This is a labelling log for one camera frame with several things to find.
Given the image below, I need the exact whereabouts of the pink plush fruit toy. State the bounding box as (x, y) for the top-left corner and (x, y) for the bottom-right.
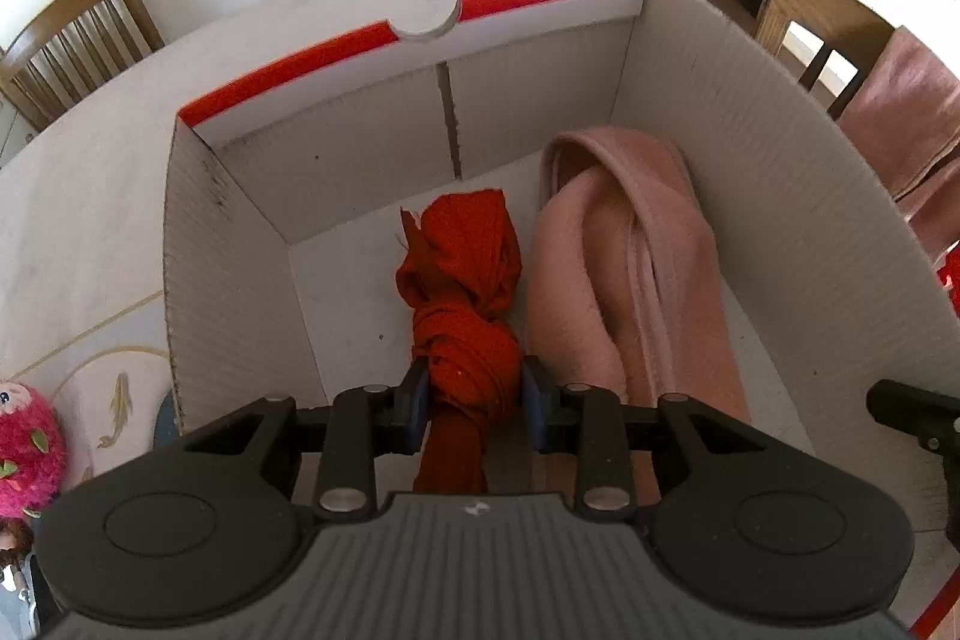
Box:
(0, 381), (68, 521)

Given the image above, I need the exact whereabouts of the red cloth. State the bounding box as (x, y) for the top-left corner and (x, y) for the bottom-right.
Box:
(395, 188), (524, 495)

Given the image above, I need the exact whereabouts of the pink towel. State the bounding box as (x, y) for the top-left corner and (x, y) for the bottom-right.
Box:
(836, 25), (960, 266)
(525, 126), (752, 461)

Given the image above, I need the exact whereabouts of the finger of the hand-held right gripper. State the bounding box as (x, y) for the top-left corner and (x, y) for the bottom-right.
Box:
(866, 379), (960, 528)

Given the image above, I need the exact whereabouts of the red cushion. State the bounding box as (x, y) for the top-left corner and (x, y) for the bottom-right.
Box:
(937, 250), (960, 319)

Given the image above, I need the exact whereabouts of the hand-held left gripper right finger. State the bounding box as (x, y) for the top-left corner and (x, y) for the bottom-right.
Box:
(520, 355), (766, 522)

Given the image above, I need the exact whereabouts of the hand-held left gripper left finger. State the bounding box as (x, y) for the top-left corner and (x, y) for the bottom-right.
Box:
(180, 359), (434, 522)

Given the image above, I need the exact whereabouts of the white cardboard box red edge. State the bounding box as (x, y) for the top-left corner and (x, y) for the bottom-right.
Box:
(161, 0), (960, 640)

